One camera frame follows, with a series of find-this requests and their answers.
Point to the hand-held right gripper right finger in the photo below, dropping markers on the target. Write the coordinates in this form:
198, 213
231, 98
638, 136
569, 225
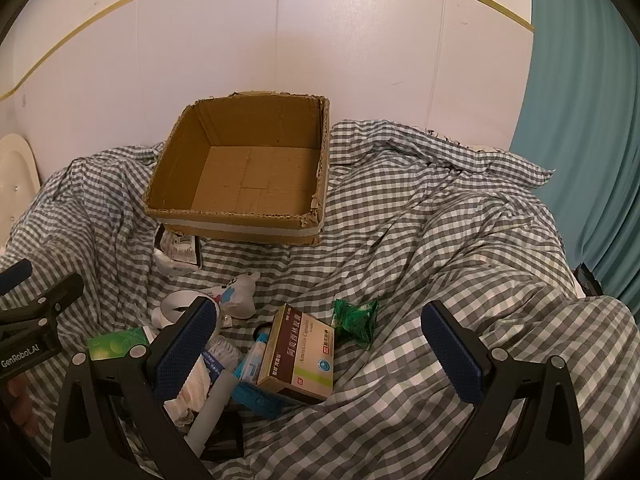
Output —
452, 355

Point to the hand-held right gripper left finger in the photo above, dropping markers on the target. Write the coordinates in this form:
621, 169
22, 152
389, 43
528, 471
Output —
186, 347

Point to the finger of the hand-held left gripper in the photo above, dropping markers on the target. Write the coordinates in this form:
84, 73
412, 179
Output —
55, 292
17, 275

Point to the white paper strip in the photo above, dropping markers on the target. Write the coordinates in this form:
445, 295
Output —
172, 302

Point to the white comb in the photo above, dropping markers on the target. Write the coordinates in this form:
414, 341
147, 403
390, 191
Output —
212, 410

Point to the black box with white label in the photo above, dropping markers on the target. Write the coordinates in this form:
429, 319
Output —
180, 250

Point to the green foil packet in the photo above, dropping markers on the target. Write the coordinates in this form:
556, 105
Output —
355, 322

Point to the cardboard box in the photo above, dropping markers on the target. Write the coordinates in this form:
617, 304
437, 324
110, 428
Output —
260, 175

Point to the person's left hand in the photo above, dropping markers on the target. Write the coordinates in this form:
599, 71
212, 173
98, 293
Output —
30, 405

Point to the green card box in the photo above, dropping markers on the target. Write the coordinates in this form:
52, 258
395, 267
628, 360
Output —
117, 344

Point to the white printed plastic wrapper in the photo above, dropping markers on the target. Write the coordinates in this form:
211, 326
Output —
240, 300

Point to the white padded headboard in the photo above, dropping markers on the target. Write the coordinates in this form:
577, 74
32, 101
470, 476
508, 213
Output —
17, 180

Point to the black square case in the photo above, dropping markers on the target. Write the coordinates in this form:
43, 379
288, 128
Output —
227, 440

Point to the brown and white medicine box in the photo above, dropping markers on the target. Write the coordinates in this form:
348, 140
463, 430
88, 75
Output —
300, 355

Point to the grey checked blanket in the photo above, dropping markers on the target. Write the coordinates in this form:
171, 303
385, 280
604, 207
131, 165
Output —
425, 240

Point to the dark object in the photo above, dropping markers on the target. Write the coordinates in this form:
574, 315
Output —
590, 280

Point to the teal curtain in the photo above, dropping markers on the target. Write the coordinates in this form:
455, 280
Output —
575, 135

